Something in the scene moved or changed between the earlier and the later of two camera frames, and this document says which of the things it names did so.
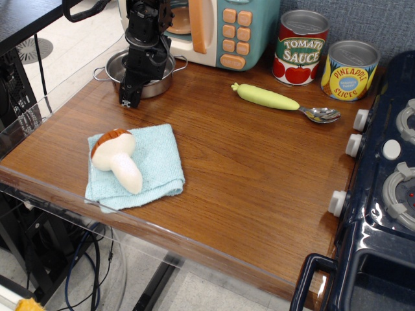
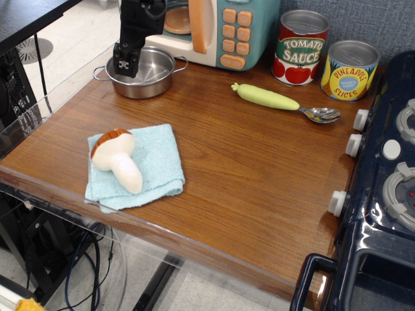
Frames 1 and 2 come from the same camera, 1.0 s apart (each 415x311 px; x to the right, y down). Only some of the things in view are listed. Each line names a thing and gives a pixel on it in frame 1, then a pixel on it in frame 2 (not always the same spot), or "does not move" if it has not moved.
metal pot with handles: (114, 70) does not move
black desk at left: (20, 19) does not move
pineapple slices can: (350, 67) does not move
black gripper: (142, 66) to (140, 19)
